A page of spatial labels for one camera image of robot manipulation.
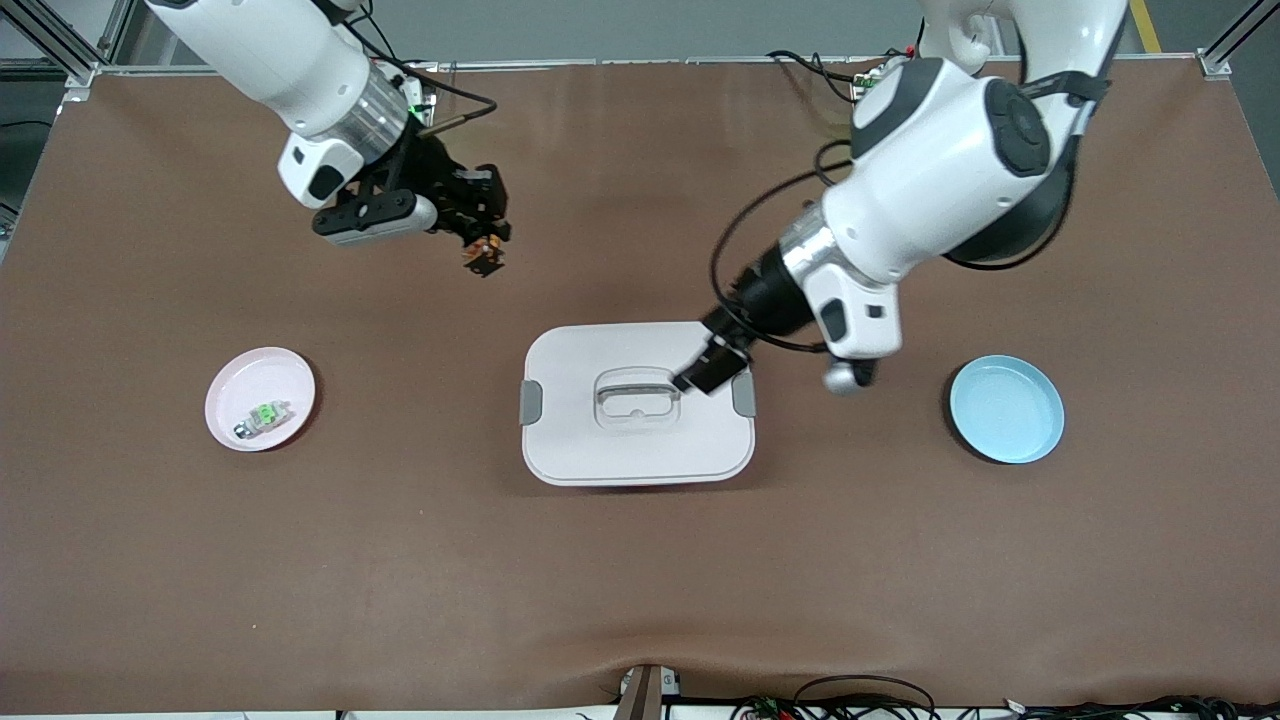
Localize orange and black switch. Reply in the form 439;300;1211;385
461;236;507;280

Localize white lidded storage box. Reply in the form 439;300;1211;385
518;320;759;489

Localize brown table mat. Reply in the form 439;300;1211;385
0;58;1280;717

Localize pink round plate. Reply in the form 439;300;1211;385
204;346;318;453

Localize light blue round plate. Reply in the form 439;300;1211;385
948;354;1067;466

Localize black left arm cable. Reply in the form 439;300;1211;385
709;138;863;357

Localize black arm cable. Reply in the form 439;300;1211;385
345;18;500;139
709;138;863;357

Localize grey box lid handle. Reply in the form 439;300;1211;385
593;375;684;407

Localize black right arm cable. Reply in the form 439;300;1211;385
345;18;500;139

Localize silver table edge rail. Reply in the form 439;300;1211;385
95;54;1203;77

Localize black left arm base cables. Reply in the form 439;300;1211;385
765;48;873;103

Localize green and clear switch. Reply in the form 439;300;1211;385
232;399;298;442

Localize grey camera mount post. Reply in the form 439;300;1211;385
614;662;683;720

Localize black looped cable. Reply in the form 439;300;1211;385
728;674;941;720

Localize aluminium frame profile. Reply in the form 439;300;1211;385
1197;0;1263;81
0;0;138;89

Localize black cable bundle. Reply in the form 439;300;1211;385
1000;694;1280;720

